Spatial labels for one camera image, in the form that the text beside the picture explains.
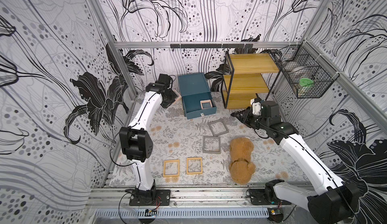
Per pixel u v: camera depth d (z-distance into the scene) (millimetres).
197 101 925
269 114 559
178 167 819
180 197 747
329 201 366
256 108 686
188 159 858
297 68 803
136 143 487
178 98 878
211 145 911
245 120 652
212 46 933
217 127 999
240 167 737
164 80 675
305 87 800
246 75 1124
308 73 783
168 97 728
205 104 911
